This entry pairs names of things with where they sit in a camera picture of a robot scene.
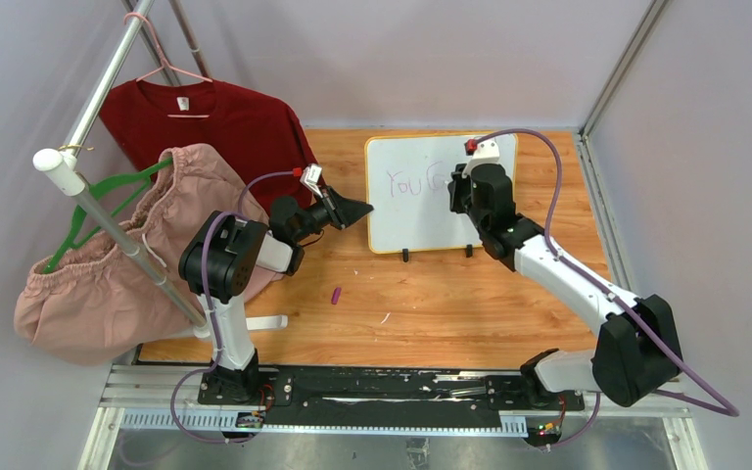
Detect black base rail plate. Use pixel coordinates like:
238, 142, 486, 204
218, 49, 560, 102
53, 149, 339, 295
197, 364, 585, 431

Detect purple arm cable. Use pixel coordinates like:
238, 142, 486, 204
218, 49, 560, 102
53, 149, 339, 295
169, 166, 305, 446
476, 128, 740, 448

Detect yellow-framed whiteboard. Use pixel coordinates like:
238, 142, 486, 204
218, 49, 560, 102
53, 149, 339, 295
365, 132, 481, 254

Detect silver clothes rack pole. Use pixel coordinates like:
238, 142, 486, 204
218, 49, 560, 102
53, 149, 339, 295
31, 0, 221, 339

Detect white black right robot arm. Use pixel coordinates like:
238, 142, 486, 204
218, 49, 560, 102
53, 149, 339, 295
447, 164, 682, 409

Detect grey aluminium frame post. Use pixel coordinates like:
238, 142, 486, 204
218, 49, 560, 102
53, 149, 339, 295
579, 0, 671, 140

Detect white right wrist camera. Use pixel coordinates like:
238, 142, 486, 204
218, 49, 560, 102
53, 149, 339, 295
462, 138, 500, 178

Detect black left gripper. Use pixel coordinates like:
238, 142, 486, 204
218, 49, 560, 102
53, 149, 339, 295
292, 186, 372, 244

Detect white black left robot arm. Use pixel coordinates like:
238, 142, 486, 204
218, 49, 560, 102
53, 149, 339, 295
178, 186, 374, 404

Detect green clothes hanger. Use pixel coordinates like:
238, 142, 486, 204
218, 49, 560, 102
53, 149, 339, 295
33, 149, 173, 274

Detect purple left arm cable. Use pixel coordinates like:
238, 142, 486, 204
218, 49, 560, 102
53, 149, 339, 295
169, 166, 305, 446

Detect pink clothes hanger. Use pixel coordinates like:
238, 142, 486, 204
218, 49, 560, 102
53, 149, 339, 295
122, 11, 215, 120

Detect purple marker cap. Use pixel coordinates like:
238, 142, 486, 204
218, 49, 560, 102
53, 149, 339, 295
331, 287, 342, 305

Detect red t-shirt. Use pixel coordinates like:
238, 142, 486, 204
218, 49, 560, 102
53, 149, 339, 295
100, 80, 316, 210

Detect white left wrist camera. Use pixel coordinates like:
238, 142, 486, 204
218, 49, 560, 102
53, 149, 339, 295
300, 164, 322, 199

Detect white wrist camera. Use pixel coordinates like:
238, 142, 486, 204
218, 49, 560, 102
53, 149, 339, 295
300, 164, 322, 199
462, 138, 500, 178

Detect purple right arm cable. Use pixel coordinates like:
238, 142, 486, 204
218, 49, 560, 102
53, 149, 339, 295
476, 128, 740, 448

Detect pink shorts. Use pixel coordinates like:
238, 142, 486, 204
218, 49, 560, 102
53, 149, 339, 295
14, 142, 287, 366

